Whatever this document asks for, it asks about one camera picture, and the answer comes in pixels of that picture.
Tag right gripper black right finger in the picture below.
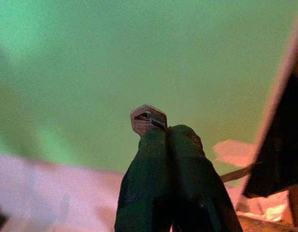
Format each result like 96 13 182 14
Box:
167 124 243 232

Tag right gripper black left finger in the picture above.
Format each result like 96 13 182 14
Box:
114 129 175 232

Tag green wall board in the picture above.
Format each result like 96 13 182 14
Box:
0 0 298 191

